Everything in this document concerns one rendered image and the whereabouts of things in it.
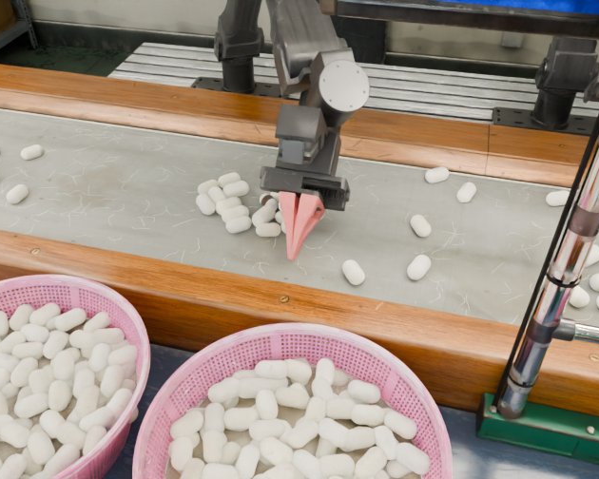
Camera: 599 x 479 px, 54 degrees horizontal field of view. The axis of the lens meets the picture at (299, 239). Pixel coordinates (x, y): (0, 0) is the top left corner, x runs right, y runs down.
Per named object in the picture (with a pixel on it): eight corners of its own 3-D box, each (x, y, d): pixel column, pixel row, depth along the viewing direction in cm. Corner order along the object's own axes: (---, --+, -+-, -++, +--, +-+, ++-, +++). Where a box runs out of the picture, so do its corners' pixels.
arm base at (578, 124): (623, 101, 101) (615, 83, 106) (502, 88, 104) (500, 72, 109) (607, 141, 106) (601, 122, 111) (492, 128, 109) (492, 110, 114)
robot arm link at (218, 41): (263, 29, 110) (256, 19, 114) (217, 35, 108) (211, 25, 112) (265, 62, 114) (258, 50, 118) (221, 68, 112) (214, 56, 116)
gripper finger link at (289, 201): (327, 262, 65) (342, 182, 67) (265, 252, 67) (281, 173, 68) (334, 270, 72) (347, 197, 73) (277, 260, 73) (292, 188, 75)
